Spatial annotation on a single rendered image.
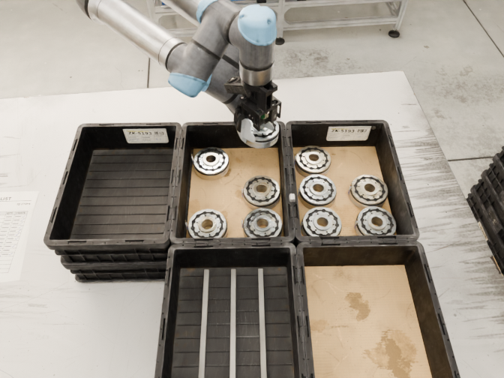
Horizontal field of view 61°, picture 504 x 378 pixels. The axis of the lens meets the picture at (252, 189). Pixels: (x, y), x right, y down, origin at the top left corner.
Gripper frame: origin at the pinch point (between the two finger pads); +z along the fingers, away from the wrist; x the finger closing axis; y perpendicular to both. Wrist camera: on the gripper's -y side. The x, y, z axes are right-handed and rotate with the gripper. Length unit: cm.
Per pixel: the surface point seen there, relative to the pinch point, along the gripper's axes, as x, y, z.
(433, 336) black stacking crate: -3, 64, 11
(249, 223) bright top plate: -13.1, 14.7, 13.2
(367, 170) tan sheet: 26.4, 22.8, 16.2
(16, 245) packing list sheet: -64, -32, 30
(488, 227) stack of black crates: 87, 56, 74
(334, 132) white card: 25.1, 9.3, 9.7
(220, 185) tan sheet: -9.8, -1.6, 16.4
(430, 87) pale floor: 174, -25, 98
